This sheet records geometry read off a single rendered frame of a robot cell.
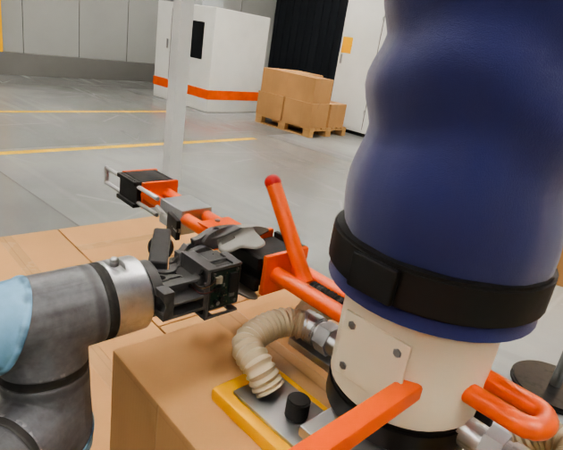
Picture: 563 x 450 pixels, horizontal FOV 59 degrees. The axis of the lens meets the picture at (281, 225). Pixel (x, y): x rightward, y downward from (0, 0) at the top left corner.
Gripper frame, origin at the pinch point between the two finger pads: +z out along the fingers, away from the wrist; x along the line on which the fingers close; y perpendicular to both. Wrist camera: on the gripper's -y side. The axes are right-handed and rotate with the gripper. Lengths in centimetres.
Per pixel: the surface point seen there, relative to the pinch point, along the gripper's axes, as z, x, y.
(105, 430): -9, -53, -30
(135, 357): -18.5, -12.4, -1.3
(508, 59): -8.4, 31.2, 33.5
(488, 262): -6.6, 15.4, 35.7
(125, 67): 480, -70, -1019
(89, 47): 403, -36, -1026
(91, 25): 407, 8, -1025
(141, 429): -20.5, -19.1, 4.7
